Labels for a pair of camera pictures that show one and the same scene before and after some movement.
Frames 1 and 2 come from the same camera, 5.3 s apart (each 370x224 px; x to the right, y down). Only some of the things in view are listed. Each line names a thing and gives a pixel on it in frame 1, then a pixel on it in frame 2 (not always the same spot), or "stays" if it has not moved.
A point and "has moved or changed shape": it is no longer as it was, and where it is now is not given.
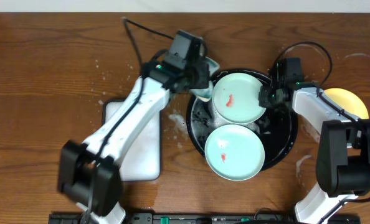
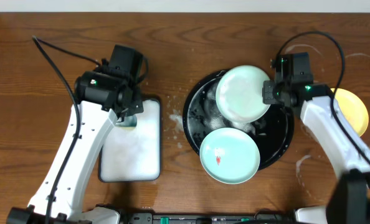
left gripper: (202, 76) -> (131, 107)
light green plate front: (235, 152) has moved or changed shape
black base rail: (207, 218) stays
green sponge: (205, 94) has moved or changed shape
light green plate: (235, 98) has moved or changed shape
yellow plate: (348, 102) stays
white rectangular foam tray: (142, 162) stays
